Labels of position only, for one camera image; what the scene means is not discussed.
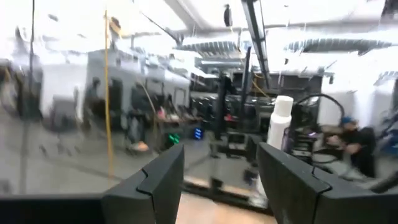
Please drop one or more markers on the black computer blue lights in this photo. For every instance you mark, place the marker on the black computer blue lights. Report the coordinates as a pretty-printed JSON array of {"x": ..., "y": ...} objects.
[{"x": 198, "y": 133}]

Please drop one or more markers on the white plastic cleaner bottle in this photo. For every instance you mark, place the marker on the white plastic cleaner bottle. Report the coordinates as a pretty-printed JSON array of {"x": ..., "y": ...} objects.
[{"x": 279, "y": 127}]

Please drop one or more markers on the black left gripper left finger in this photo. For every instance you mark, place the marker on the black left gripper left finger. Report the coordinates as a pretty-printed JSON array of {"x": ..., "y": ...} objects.
[{"x": 161, "y": 186}]

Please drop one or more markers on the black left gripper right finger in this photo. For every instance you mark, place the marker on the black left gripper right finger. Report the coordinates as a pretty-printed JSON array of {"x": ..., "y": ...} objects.
[{"x": 292, "y": 186}]

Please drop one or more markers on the small orange cloth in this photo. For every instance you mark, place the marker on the small orange cloth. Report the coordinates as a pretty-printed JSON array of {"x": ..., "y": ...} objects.
[{"x": 142, "y": 146}]

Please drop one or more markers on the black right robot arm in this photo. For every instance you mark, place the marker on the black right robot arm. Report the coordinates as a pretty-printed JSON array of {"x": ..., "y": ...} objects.
[{"x": 303, "y": 146}]

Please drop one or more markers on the black computer green lights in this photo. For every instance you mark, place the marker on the black computer green lights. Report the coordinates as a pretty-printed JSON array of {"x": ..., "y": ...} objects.
[{"x": 174, "y": 139}]

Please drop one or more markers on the person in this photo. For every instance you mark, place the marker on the person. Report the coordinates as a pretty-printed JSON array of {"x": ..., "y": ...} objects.
[{"x": 360, "y": 146}]

